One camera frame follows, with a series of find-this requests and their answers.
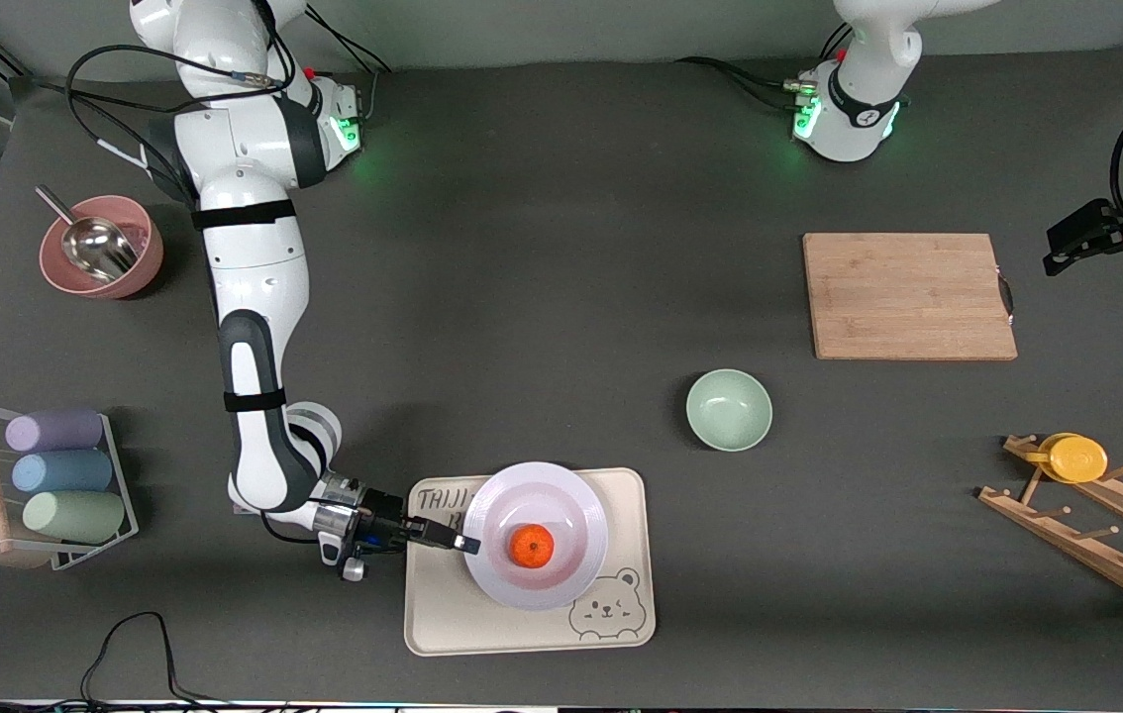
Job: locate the pink bowl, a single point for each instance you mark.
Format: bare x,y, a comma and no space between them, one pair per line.
56,272

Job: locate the green bowl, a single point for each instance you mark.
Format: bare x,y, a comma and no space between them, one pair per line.
729,410

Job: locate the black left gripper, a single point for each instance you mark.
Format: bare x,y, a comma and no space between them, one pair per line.
1108,224

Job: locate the green plastic cup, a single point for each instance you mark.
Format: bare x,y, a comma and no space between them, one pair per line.
76,517

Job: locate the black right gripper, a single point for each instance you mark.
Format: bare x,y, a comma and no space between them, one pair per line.
385,519

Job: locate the purple plastic cup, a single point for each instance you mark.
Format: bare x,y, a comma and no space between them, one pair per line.
54,431

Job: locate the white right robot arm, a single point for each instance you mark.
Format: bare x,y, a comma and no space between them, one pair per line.
255,267

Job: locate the cream tray with bear print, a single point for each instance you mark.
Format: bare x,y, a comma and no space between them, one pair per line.
443,614

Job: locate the orange fruit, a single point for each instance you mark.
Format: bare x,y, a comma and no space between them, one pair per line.
531,547

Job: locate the yellow cup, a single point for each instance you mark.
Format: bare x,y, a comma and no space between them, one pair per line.
1076,458

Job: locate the blue plastic cup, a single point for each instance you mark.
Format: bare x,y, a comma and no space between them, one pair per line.
61,471

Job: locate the wooden peg drying rack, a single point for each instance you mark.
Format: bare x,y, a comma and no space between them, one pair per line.
1096,545

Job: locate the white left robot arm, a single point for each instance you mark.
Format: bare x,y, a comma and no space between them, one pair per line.
849,109

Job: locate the wooden cutting board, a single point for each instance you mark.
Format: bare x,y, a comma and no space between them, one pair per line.
903,297

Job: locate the white round plate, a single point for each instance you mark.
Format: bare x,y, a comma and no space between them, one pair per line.
542,495

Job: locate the metal scoop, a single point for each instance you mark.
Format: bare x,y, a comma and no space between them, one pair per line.
96,248

